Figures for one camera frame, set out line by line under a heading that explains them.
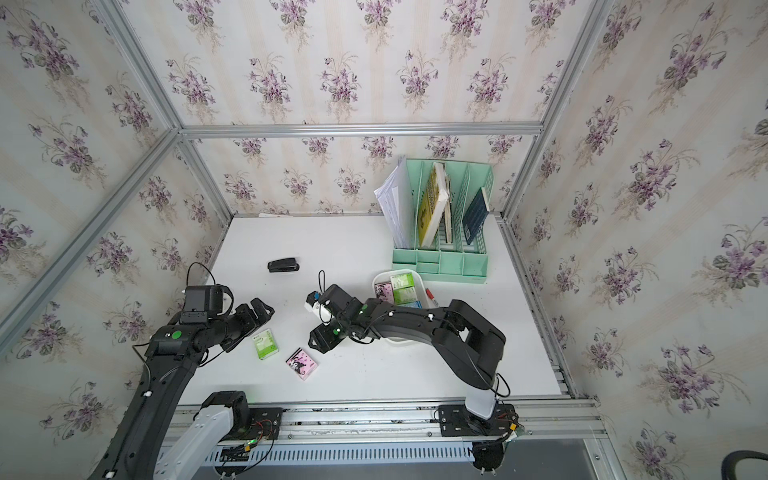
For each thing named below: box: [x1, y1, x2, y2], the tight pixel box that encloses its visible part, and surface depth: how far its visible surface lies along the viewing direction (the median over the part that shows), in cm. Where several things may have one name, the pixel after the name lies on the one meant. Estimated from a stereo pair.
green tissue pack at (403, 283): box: [390, 272, 415, 295], surface depth 95 cm
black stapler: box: [267, 257, 300, 273], surface depth 104 cm
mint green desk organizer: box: [392, 158, 494, 284], surface depth 104 cm
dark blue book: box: [462, 187, 490, 245], surface depth 109 cm
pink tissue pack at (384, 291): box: [374, 281, 394, 305], surface depth 95 cm
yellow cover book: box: [418, 162, 450, 248], surface depth 100 cm
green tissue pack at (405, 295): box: [394, 286, 417, 305], surface depth 92 cm
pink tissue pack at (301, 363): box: [285, 347, 318, 381], surface depth 82 cm
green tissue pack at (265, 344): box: [251, 328, 279, 360], surface depth 86 cm
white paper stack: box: [374, 155, 416, 248], surface depth 92 cm
